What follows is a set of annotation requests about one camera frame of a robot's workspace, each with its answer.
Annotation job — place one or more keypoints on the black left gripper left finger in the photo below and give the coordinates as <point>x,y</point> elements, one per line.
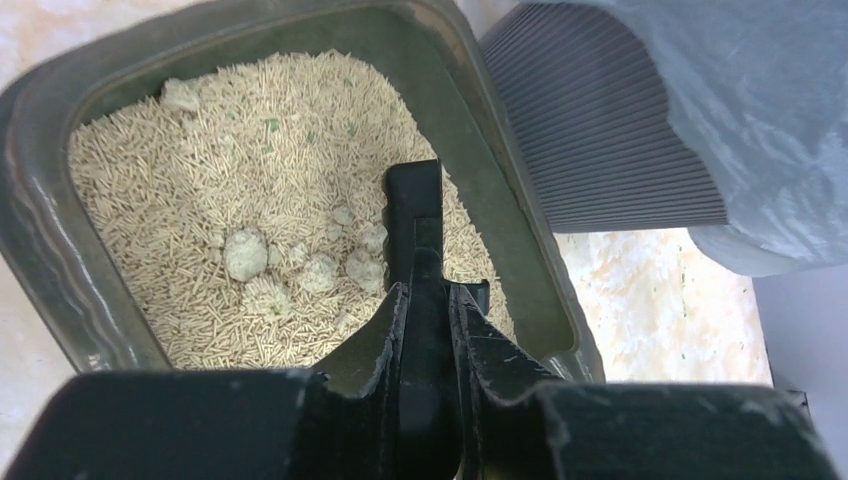
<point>226,424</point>

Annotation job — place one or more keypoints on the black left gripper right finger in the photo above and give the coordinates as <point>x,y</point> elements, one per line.
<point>520,421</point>

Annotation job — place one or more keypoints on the black litter scoop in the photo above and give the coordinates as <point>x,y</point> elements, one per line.
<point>429,438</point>

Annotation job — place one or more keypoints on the grey ribbed trash bin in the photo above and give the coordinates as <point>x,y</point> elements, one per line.
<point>590,112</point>

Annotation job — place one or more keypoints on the large litter clump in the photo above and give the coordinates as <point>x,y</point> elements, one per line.
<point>245,254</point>

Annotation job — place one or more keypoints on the dark green litter box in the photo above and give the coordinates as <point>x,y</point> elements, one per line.
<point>127,163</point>

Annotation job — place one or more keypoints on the blue plastic bin liner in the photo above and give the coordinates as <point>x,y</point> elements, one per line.
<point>758,91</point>

